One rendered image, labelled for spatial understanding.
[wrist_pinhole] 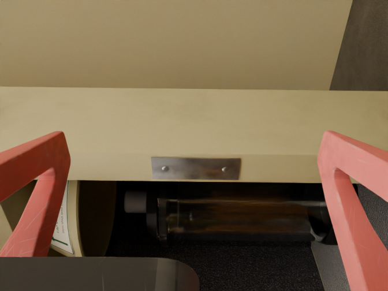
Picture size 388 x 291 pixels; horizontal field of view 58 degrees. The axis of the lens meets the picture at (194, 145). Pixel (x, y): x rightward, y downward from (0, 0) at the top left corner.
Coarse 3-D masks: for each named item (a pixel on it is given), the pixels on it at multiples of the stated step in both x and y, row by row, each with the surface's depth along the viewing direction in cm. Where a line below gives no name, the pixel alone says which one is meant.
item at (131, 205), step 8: (152, 184) 40; (128, 192) 43; (136, 192) 43; (144, 192) 43; (152, 192) 40; (128, 200) 42; (136, 200) 42; (144, 200) 42; (152, 200) 40; (128, 208) 43; (136, 208) 43; (144, 208) 43; (152, 208) 40; (152, 216) 40; (152, 224) 40; (152, 232) 41
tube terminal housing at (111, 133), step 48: (0, 96) 34; (48, 96) 34; (96, 96) 34; (144, 96) 35; (192, 96) 35; (240, 96) 35; (288, 96) 35; (336, 96) 35; (384, 96) 35; (0, 144) 28; (96, 144) 28; (144, 144) 28; (192, 144) 28; (240, 144) 28; (288, 144) 28; (384, 144) 28; (0, 240) 33
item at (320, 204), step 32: (192, 192) 40; (224, 192) 40; (256, 192) 40; (288, 192) 40; (320, 192) 40; (192, 224) 40; (224, 224) 40; (256, 224) 40; (288, 224) 40; (320, 224) 40
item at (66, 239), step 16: (64, 192) 35; (80, 192) 50; (96, 192) 51; (112, 192) 52; (64, 208) 35; (80, 208) 49; (96, 208) 50; (112, 208) 51; (64, 224) 35; (80, 224) 48; (96, 224) 49; (112, 224) 50; (64, 240) 36; (80, 240) 36; (96, 240) 47; (80, 256) 37; (96, 256) 44
